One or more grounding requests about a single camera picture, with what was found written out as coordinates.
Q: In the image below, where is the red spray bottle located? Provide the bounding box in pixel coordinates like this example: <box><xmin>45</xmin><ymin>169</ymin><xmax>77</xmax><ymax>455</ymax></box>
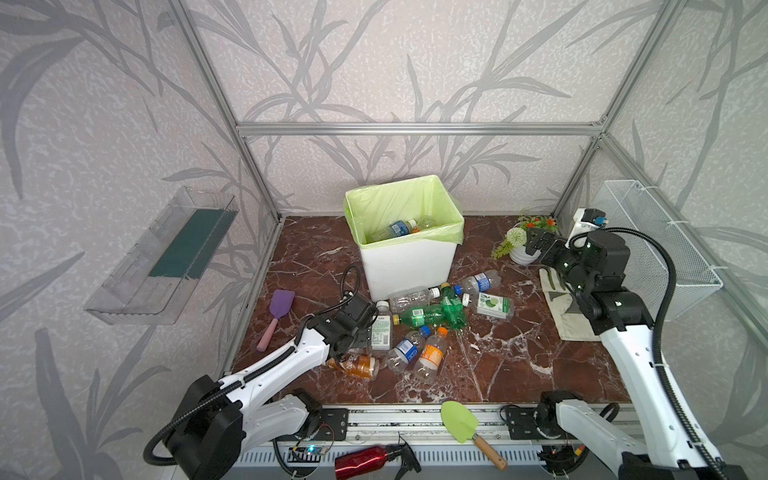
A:
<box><xmin>334</xmin><ymin>443</ymin><xmax>422</xmax><ymax>480</ymax></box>

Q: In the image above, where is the green circuit board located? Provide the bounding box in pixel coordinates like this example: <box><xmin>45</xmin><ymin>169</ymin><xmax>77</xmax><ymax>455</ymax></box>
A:
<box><xmin>290</xmin><ymin>444</ymin><xmax>332</xmax><ymax>463</ymax></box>

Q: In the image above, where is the blue label bottle near bin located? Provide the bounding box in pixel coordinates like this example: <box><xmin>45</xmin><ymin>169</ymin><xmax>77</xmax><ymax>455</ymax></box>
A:
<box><xmin>453</xmin><ymin>270</ymin><xmax>501</xmax><ymax>296</ymax></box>

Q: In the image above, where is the white green label bottle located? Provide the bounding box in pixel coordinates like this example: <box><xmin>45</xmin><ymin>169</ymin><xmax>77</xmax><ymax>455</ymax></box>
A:
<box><xmin>370</xmin><ymin>300</ymin><xmax>393</xmax><ymax>353</ymax></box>

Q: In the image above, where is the beige gardening glove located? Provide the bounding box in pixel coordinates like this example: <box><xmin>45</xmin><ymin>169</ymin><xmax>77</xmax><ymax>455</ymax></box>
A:
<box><xmin>539</xmin><ymin>267</ymin><xmax>599</xmax><ymax>342</ymax></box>

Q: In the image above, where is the square bottle green label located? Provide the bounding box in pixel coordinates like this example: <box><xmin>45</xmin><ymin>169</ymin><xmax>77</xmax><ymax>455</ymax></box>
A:
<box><xmin>462</xmin><ymin>292</ymin><xmax>514</xmax><ymax>320</ymax></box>

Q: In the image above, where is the green plastic soda bottle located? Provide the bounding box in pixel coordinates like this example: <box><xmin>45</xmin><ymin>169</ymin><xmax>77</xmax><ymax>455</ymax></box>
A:
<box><xmin>392</xmin><ymin>304</ymin><xmax>452</xmax><ymax>329</ymax></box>

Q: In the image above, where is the clear bottle white cap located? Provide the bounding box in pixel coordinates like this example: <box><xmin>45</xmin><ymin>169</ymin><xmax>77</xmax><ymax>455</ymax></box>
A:
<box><xmin>388</xmin><ymin>287</ymin><xmax>441</xmax><ymax>314</ymax></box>

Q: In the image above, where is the white potted flower plant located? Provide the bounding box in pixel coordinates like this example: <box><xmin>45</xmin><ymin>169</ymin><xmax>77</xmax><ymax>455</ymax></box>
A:
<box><xmin>491</xmin><ymin>215</ymin><xmax>559</xmax><ymax>266</ymax></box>

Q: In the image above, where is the aluminium frame crossbar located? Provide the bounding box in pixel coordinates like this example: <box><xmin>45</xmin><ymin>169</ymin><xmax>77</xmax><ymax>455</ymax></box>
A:
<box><xmin>236</xmin><ymin>122</ymin><xmax>603</xmax><ymax>137</ymax></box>

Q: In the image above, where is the clear acrylic wall shelf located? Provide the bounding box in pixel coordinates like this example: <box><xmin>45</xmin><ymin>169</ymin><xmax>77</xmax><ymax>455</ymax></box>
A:
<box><xmin>84</xmin><ymin>187</ymin><xmax>239</xmax><ymax>326</ymax></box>

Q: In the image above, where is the green garden trowel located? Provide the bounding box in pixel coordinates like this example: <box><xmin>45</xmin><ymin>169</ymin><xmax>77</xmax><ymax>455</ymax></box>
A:
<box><xmin>440</xmin><ymin>401</ymin><xmax>508</xmax><ymax>471</ymax></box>

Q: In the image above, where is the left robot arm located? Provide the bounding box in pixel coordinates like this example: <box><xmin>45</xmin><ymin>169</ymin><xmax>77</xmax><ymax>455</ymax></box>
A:
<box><xmin>142</xmin><ymin>292</ymin><xmax>378</xmax><ymax>479</ymax></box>

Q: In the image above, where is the blue label water bottle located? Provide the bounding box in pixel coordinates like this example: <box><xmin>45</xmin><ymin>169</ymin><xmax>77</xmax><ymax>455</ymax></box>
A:
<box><xmin>367</xmin><ymin>219</ymin><xmax>419</xmax><ymax>243</ymax></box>

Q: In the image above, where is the small blue label bottle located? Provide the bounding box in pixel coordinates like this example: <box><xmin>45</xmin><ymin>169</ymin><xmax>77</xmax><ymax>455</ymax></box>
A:
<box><xmin>386</xmin><ymin>325</ymin><xmax>431</xmax><ymax>374</ymax></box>

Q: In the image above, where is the brown tea bottle lying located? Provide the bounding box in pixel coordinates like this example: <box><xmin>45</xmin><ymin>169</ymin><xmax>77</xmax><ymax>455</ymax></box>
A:
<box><xmin>326</xmin><ymin>354</ymin><xmax>380</xmax><ymax>381</ymax></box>

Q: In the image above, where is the white bin with green liner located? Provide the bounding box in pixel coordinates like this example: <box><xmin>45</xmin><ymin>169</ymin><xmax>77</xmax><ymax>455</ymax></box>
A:
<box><xmin>344</xmin><ymin>175</ymin><xmax>465</xmax><ymax>301</ymax></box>

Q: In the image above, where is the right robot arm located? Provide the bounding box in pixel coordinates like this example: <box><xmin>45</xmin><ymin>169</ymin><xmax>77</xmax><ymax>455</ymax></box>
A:
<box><xmin>525</xmin><ymin>227</ymin><xmax>747</xmax><ymax>479</ymax></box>

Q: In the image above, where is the orange label orange cap bottle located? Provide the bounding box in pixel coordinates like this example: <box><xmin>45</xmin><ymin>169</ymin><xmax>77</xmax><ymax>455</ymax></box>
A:
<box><xmin>413</xmin><ymin>327</ymin><xmax>449</xmax><ymax>384</ymax></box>

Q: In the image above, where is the purple pink spatula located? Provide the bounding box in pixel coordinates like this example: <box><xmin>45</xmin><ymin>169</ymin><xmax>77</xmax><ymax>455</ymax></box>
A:
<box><xmin>256</xmin><ymin>289</ymin><xmax>295</xmax><ymax>352</ymax></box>

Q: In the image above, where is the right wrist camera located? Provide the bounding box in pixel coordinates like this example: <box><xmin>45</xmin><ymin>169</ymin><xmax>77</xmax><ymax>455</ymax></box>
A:
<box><xmin>568</xmin><ymin>208</ymin><xmax>608</xmax><ymax>239</ymax></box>

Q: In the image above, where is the white wire mesh basket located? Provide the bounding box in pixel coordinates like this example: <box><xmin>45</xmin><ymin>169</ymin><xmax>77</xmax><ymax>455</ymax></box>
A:
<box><xmin>590</xmin><ymin>179</ymin><xmax>724</xmax><ymax>322</ymax></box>

